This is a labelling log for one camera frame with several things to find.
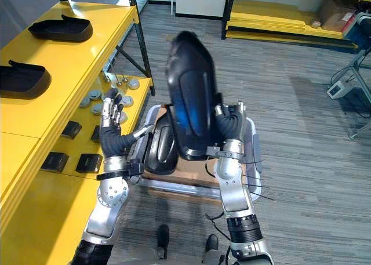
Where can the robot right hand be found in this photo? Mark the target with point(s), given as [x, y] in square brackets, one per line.
[230, 126]

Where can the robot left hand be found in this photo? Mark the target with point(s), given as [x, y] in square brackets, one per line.
[111, 141]

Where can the black plastic housing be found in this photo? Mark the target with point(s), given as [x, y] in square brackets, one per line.
[162, 149]
[191, 97]
[62, 28]
[23, 81]

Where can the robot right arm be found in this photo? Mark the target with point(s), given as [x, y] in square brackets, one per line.
[234, 186]

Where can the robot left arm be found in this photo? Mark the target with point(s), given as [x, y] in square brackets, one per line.
[111, 192]

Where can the yellow shelf with black posts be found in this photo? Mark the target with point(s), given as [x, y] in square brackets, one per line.
[63, 73]
[275, 21]

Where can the small black box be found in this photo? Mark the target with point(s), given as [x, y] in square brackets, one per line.
[71, 129]
[54, 161]
[95, 134]
[88, 163]

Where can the grey round disc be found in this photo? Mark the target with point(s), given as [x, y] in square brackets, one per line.
[95, 94]
[133, 84]
[85, 102]
[124, 117]
[96, 108]
[127, 101]

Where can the brown cardboard sheet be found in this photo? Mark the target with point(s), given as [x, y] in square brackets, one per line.
[194, 169]

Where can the metal bolt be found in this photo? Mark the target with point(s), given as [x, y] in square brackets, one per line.
[118, 81]
[125, 79]

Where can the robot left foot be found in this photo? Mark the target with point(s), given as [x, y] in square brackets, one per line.
[163, 240]

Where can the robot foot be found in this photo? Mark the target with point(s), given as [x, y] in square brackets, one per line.
[163, 240]
[211, 243]

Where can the small white device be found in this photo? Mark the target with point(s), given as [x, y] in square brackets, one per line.
[336, 90]

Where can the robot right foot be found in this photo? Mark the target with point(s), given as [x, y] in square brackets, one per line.
[211, 243]

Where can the white cabinet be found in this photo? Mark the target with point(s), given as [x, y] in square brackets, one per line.
[200, 1]

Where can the grey metal stand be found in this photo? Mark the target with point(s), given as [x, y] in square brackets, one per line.
[360, 79]

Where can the brown cardboard box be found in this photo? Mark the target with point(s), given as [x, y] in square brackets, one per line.
[336, 14]

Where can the red box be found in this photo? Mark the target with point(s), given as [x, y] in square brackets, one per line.
[348, 23]

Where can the blue and white machine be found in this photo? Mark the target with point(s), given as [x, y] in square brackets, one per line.
[360, 30]

